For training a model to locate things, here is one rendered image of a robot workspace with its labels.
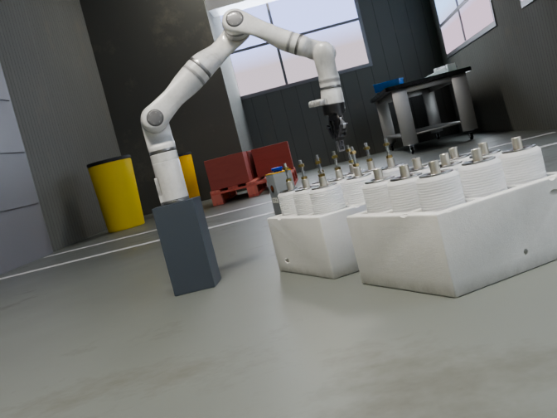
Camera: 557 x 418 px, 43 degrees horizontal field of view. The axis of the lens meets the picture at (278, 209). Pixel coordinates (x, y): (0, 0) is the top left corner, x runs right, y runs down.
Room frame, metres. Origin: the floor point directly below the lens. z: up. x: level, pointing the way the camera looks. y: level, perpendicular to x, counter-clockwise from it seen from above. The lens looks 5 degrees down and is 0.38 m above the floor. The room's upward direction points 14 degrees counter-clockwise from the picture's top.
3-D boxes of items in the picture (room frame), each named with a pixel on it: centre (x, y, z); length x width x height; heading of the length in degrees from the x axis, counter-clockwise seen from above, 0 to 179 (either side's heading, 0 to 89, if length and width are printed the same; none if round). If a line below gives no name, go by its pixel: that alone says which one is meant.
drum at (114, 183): (7.09, 1.53, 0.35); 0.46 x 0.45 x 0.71; 175
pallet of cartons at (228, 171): (7.63, 0.16, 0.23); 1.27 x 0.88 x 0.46; 178
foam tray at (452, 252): (1.68, -0.42, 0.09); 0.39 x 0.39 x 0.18; 22
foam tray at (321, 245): (2.19, -0.21, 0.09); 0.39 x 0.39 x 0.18; 22
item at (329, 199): (2.03, -0.14, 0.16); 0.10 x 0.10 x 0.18
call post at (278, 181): (2.43, -0.03, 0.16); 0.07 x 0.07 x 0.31; 22
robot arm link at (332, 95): (2.36, -0.25, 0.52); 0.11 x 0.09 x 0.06; 108
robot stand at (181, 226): (2.38, 0.33, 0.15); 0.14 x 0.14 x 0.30; 85
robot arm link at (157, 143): (2.38, 0.33, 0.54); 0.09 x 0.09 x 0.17; 11
